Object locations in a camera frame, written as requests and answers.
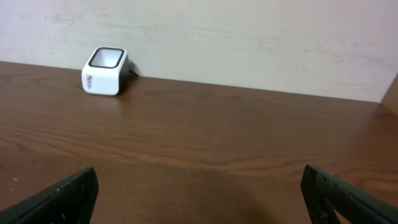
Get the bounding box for white barcode scanner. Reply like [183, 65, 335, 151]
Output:
[81, 47, 130, 96]

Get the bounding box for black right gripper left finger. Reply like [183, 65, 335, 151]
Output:
[1, 167, 99, 224]

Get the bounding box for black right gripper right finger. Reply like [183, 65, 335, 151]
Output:
[301, 164, 397, 224]

